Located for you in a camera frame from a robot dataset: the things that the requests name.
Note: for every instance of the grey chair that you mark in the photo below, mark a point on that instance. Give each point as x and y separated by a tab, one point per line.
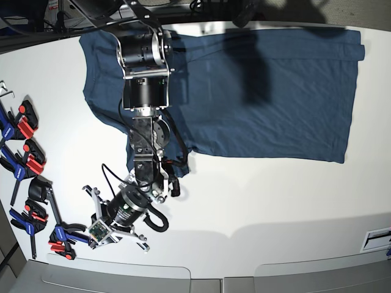
41	277
367	272

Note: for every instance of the grey right chair back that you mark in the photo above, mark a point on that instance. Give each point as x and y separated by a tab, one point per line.
367	272

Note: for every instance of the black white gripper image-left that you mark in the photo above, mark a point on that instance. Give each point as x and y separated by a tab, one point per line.
119	215

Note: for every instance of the aluminium rail with cables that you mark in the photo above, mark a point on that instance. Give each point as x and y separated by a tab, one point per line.
64	15

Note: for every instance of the blue red bar clamp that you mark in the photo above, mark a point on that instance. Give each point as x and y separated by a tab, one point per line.
33	220
64	235
30	165
20	127

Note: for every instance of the bottom blue red bar clamp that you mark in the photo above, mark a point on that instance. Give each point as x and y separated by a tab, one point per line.
64	235

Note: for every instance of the grey left chair back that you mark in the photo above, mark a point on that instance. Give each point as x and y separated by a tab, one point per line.
41	277

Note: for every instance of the top blue red bar clamp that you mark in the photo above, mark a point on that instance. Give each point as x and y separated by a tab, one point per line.
20	127

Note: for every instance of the black robot arm image-left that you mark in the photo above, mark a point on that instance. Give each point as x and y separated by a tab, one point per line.
143	49

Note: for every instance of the white slotted label plate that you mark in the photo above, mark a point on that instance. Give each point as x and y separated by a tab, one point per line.
376	240

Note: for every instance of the metal hex key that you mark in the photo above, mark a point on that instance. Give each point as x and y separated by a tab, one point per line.
5	91

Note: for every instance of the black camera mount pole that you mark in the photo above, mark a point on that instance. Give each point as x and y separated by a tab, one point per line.
243	11

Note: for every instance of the dark blue T-shirt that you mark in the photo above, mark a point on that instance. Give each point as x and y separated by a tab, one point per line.
266	93

